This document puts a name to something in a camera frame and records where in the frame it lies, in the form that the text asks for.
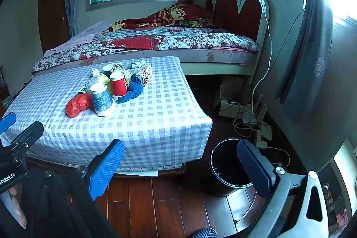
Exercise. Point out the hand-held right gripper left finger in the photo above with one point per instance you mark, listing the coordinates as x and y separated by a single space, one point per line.
107 168

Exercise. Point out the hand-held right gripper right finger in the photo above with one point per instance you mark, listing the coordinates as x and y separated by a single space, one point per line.
253 168

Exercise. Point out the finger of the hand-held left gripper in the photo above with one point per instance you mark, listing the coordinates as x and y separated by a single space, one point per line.
29 134
7 122

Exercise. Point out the black plastic bucket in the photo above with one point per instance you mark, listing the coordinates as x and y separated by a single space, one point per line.
223 165

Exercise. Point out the red plastic bag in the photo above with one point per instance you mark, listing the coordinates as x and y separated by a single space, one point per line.
78 105

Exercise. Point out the blue cloth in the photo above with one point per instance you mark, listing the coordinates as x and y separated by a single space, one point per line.
135 91

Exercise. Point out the red can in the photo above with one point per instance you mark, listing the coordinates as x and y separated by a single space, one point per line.
118 87

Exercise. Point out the yellow cloth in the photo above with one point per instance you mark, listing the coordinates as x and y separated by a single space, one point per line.
103 80

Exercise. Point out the white bag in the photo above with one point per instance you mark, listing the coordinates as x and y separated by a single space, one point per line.
95 73

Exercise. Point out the blue and white paper cup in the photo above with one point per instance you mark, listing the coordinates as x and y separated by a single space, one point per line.
107 70

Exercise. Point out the white drink carton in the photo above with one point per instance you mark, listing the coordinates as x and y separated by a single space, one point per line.
145 75

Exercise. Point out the beige bag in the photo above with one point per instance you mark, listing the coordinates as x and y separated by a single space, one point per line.
122 68

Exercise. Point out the light blue bag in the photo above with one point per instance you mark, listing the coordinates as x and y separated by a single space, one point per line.
138 64

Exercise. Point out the person's left hand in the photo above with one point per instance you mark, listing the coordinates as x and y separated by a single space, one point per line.
19 208

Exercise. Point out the checkered tablecloth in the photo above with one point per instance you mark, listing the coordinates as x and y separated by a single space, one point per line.
153 129

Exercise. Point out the striped blue slipper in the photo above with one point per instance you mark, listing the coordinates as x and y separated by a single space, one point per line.
205 233

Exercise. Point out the pink cloth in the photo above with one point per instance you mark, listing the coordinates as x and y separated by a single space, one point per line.
81 36

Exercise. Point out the brown wooden door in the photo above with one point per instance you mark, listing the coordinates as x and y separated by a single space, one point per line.
51 9

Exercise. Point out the blue-grey curtain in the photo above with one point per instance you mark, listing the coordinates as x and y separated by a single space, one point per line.
309 45

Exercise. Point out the bed with floral sheet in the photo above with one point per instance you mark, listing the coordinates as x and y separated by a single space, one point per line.
181 38

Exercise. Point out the red heart-shaped headboard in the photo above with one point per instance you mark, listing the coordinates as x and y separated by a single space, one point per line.
231 9

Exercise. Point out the red cartoon blanket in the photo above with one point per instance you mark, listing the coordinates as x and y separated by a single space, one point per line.
170 13

